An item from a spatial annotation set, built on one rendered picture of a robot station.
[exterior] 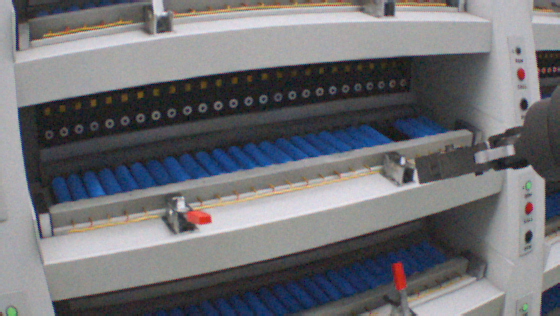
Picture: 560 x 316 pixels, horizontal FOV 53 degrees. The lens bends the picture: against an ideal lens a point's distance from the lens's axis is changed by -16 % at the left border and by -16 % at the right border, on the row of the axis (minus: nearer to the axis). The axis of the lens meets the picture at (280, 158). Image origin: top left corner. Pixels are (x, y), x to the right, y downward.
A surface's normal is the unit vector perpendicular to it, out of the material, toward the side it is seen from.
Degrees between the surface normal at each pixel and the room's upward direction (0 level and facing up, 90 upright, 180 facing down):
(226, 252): 108
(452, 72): 90
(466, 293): 17
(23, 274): 90
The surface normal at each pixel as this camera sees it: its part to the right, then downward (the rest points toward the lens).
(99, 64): 0.46, 0.37
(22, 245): 0.45, 0.07
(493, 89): -0.89, 0.16
